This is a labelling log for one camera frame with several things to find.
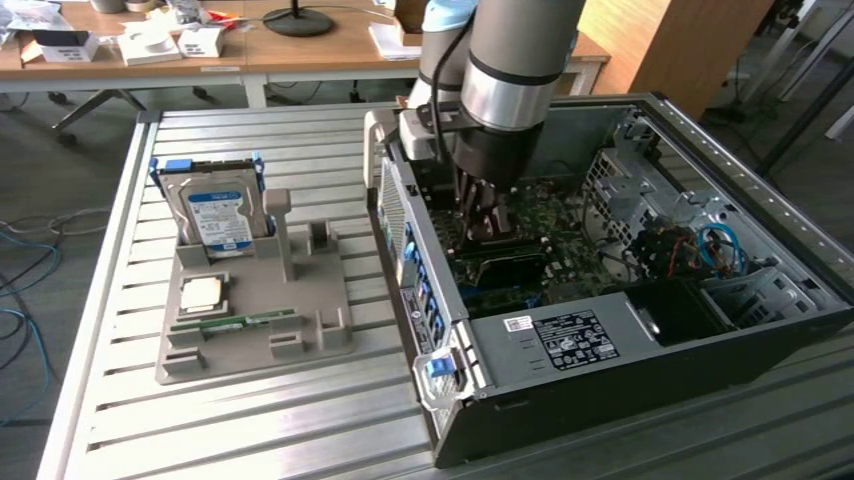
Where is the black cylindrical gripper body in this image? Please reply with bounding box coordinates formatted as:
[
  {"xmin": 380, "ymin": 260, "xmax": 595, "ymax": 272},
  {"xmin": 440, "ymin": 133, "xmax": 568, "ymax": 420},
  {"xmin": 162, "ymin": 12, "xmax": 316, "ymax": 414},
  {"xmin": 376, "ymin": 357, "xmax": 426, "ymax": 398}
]
[{"xmin": 449, "ymin": 124, "xmax": 545, "ymax": 189}]

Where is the black graphics card metal bracket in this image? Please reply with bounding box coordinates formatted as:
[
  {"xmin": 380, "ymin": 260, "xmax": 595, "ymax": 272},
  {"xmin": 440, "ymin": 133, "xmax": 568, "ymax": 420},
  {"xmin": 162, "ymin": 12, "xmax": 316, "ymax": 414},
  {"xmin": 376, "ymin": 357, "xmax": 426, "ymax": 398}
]
[{"xmin": 462, "ymin": 249, "xmax": 546, "ymax": 287}]

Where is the green motherboard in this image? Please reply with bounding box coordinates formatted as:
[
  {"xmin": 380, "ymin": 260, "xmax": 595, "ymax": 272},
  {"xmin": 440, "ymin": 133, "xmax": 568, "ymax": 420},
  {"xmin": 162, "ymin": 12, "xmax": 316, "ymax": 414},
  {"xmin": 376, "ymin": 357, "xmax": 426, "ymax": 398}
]
[{"xmin": 425, "ymin": 182, "xmax": 641, "ymax": 319}]

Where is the silver chipset heatsink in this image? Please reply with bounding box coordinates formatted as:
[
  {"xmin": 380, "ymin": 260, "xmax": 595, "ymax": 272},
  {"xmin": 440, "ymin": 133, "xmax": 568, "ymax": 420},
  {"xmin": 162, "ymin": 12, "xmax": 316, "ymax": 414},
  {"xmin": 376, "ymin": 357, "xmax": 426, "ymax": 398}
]
[{"xmin": 544, "ymin": 285, "xmax": 592, "ymax": 306}]

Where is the silver drive cage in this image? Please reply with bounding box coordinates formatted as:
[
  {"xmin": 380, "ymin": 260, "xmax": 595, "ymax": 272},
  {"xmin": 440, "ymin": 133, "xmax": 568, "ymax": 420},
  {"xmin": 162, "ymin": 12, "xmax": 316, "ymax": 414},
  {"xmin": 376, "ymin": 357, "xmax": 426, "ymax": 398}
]
[{"xmin": 583, "ymin": 144, "xmax": 668, "ymax": 236}]

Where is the grey power supply unit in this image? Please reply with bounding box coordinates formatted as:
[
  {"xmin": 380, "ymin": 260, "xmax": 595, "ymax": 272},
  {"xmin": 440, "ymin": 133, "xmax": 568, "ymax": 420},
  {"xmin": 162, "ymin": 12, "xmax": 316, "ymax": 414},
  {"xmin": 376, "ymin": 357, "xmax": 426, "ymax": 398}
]
[{"xmin": 465, "ymin": 292, "xmax": 661, "ymax": 389}]

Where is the white paper stack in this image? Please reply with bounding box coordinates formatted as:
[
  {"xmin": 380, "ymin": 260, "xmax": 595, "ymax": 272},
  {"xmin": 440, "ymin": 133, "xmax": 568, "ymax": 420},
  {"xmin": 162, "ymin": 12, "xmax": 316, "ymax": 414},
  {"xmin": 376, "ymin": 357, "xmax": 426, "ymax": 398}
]
[{"xmin": 368, "ymin": 22, "xmax": 422, "ymax": 61}]

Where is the wooden cabinet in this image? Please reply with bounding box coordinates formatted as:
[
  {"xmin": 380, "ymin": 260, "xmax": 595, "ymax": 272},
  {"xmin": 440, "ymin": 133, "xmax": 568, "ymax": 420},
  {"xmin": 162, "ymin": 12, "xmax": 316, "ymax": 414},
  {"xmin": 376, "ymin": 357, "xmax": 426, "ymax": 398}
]
[{"xmin": 576, "ymin": 0, "xmax": 779, "ymax": 121}]

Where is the grey plastic parts rack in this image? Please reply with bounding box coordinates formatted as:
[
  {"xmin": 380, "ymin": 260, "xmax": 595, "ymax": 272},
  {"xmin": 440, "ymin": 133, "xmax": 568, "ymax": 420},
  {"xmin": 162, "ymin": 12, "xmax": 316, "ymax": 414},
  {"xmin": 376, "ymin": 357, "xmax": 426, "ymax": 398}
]
[{"xmin": 153, "ymin": 188, "xmax": 354, "ymax": 386}]

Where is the hard disk in blue caddy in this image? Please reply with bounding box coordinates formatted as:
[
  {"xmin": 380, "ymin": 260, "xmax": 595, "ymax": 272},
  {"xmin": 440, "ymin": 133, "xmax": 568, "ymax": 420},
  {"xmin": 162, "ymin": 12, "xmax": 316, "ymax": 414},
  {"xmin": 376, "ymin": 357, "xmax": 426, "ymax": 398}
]
[{"xmin": 146, "ymin": 153, "xmax": 266, "ymax": 259}]

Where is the black round lamp base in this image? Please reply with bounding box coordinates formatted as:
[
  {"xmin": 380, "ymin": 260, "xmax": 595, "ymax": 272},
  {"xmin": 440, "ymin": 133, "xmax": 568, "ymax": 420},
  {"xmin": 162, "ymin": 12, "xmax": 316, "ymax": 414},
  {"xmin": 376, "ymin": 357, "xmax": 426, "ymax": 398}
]
[{"xmin": 261, "ymin": 0, "xmax": 333, "ymax": 37}]

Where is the green RAM stick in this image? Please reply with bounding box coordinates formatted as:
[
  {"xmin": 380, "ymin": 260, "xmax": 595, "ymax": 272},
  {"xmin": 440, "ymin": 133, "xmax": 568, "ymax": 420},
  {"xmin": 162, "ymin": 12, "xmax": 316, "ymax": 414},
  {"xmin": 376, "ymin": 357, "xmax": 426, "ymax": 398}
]
[{"xmin": 169, "ymin": 308, "xmax": 298, "ymax": 334}]

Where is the silver disk bay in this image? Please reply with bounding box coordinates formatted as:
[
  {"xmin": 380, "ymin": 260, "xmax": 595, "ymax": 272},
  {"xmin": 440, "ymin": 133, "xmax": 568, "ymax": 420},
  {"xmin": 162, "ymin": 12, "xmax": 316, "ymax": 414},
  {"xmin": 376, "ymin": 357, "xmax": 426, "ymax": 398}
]
[{"xmin": 699, "ymin": 267, "xmax": 819, "ymax": 331}]

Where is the silver CPU chip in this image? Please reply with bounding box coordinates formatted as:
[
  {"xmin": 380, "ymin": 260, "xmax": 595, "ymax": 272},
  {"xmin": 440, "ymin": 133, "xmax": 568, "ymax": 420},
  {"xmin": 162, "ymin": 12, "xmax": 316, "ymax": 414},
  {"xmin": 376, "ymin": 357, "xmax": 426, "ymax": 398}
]
[{"xmin": 178, "ymin": 277, "xmax": 225, "ymax": 315}]

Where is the open black PC case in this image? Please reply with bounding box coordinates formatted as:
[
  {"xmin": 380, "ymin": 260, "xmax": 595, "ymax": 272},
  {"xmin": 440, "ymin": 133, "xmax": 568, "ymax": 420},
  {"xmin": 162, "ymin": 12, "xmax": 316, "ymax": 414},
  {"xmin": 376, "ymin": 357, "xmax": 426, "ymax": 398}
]
[{"xmin": 362, "ymin": 92, "xmax": 854, "ymax": 469}]

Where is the small white carton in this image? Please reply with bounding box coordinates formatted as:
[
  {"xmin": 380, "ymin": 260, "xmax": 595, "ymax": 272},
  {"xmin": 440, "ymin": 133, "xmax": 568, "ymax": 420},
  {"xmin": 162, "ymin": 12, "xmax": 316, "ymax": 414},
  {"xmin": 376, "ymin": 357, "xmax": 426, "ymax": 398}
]
[{"xmin": 177, "ymin": 27, "xmax": 225, "ymax": 59}]

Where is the white flat box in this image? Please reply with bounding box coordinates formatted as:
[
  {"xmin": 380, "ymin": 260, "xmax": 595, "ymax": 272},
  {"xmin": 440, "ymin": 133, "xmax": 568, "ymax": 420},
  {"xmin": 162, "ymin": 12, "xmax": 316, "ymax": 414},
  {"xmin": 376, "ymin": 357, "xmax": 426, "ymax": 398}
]
[{"xmin": 117, "ymin": 24, "xmax": 182, "ymax": 66}]

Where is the wooden desk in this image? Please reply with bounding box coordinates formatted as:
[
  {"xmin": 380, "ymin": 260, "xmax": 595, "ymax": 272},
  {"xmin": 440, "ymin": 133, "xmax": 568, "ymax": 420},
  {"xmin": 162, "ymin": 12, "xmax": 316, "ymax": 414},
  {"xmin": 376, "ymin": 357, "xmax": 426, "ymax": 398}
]
[{"xmin": 0, "ymin": 0, "xmax": 612, "ymax": 109}]

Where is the white box black lid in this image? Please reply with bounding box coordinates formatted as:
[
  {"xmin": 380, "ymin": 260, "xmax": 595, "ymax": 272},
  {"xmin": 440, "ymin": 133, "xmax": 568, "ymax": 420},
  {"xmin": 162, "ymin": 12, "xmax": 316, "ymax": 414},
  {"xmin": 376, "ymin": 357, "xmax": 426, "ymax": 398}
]
[{"xmin": 31, "ymin": 29, "xmax": 99, "ymax": 64}]

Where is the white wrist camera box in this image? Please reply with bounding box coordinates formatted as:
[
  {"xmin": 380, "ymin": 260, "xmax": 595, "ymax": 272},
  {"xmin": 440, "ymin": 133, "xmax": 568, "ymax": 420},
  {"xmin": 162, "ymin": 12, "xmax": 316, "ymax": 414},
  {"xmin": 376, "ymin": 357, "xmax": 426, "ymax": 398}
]
[{"xmin": 397, "ymin": 102, "xmax": 461, "ymax": 161}]

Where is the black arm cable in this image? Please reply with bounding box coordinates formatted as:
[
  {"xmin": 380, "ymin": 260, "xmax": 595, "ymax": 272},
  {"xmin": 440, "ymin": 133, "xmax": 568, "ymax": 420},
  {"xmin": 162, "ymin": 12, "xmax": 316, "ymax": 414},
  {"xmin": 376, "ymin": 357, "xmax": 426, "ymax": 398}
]
[{"xmin": 429, "ymin": 19, "xmax": 476, "ymax": 161}]

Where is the black red wire bundle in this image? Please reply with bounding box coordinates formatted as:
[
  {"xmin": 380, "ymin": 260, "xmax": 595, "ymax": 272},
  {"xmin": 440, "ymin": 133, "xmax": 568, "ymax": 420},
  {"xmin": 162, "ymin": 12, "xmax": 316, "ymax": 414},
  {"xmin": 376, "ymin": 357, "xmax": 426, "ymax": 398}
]
[{"xmin": 625, "ymin": 227, "xmax": 701, "ymax": 281}]

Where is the blue data wire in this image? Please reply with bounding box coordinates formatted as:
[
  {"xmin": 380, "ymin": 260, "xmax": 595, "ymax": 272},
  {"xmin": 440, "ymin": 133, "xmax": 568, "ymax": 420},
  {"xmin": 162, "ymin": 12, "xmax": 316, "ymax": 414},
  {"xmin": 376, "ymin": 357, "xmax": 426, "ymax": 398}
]
[{"xmin": 696, "ymin": 224, "xmax": 748, "ymax": 279}]

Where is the grey desk frame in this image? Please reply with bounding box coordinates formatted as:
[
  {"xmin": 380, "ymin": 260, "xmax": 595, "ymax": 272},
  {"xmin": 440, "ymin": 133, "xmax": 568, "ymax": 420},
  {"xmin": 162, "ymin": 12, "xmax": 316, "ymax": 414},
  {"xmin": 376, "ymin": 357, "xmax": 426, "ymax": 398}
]
[{"xmin": 732, "ymin": 0, "xmax": 854, "ymax": 171}]

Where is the grey floor cable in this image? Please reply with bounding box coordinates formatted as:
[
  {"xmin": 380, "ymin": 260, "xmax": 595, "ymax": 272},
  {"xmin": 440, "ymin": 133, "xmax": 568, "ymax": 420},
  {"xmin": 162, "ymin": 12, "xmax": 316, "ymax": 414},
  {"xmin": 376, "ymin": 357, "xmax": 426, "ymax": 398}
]
[{"xmin": 0, "ymin": 207, "xmax": 111, "ymax": 236}]

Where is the blue floor cable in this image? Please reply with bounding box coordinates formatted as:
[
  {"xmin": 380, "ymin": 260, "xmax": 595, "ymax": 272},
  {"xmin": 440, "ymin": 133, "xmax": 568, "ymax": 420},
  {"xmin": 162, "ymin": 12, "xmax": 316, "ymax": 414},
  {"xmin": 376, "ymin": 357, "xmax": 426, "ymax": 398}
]
[{"xmin": 0, "ymin": 234, "xmax": 65, "ymax": 426}]

